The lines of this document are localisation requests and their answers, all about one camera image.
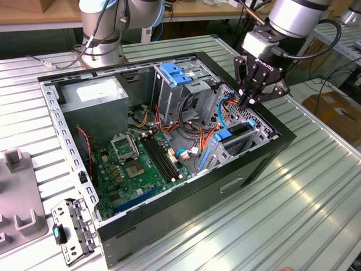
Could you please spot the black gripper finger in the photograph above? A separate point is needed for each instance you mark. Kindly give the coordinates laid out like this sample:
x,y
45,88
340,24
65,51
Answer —
x,y
239,73
279,90

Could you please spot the hard disk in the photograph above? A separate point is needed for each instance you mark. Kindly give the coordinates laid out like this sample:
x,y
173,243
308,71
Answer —
x,y
222,135

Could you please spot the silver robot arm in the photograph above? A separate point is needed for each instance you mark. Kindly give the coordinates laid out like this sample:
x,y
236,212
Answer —
x,y
293,17

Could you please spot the metal disk bay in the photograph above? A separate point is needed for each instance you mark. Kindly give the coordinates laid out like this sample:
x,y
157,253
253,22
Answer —
x,y
260,135

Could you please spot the black tripod stand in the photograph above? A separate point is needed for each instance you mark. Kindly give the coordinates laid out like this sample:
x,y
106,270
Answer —
x,y
246,25

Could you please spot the brown cardboard box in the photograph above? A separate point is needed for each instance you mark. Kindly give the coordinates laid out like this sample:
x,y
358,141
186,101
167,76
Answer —
x,y
332,113

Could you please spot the blue plastic drive latch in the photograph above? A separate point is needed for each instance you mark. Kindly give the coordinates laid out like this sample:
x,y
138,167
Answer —
x,y
173,74

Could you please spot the small white box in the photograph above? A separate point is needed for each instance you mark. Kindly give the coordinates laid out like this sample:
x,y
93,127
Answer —
x,y
235,3

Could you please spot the wooden desk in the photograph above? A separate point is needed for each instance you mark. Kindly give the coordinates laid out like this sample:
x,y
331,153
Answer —
x,y
203,11

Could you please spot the grey metal drive cage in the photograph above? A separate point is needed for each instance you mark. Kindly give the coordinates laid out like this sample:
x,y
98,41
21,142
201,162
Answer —
x,y
169,96

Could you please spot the black RAM slot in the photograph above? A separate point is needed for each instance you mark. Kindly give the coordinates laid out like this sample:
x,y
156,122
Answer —
x,y
165,158
158,161

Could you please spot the thin metal locking lever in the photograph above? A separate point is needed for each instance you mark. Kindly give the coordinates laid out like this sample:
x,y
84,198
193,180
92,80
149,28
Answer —
x,y
135,146

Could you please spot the CPU socket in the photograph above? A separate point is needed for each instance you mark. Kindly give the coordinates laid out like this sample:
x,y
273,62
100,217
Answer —
x,y
134,169

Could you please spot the black PC case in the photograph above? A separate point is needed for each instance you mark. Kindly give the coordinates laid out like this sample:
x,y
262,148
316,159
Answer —
x,y
183,209

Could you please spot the grey power supply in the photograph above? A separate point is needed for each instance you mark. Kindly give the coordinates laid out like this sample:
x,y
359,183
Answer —
x,y
96,121

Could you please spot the green motherboard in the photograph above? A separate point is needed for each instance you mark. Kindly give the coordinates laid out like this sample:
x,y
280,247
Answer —
x,y
132,192

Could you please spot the blue expansion slot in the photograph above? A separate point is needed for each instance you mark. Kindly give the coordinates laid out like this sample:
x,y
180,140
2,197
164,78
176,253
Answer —
x,y
135,200

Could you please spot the black case clip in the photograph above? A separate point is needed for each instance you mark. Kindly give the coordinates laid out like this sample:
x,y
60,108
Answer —
x,y
82,177

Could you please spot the black teal latch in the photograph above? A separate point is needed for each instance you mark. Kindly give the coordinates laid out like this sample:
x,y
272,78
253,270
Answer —
x,y
57,234

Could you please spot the grey parts rack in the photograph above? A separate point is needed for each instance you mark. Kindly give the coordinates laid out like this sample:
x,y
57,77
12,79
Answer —
x,y
17,192

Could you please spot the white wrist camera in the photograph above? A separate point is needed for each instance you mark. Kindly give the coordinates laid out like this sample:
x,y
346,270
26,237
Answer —
x,y
259,45

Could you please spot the metal slot bracket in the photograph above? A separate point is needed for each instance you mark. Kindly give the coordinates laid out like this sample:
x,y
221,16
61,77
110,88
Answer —
x,y
81,223

